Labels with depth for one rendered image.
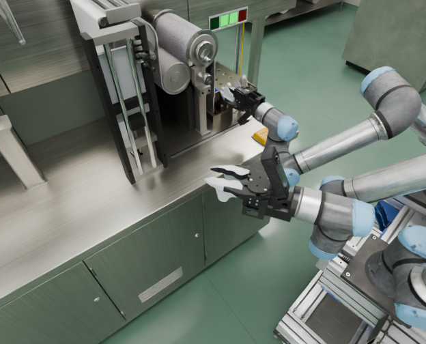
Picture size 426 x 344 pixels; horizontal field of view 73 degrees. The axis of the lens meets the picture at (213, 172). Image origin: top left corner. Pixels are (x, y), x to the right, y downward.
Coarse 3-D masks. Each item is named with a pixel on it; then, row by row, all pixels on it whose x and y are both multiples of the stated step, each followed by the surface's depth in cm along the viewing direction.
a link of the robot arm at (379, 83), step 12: (372, 72) 95; (384, 72) 92; (396, 72) 92; (372, 84) 93; (384, 84) 90; (396, 84) 87; (408, 84) 88; (372, 96) 93; (384, 96) 88; (420, 120) 101; (420, 132) 107
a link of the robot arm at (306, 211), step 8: (304, 192) 62; (312, 192) 62; (320, 192) 62; (304, 200) 61; (312, 200) 61; (320, 200) 61; (296, 208) 62; (304, 208) 61; (312, 208) 60; (296, 216) 63; (304, 216) 62; (312, 216) 61
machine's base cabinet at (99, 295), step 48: (288, 144) 139; (144, 240) 113; (192, 240) 138; (240, 240) 178; (48, 288) 96; (96, 288) 113; (144, 288) 138; (0, 336) 96; (48, 336) 113; (96, 336) 138
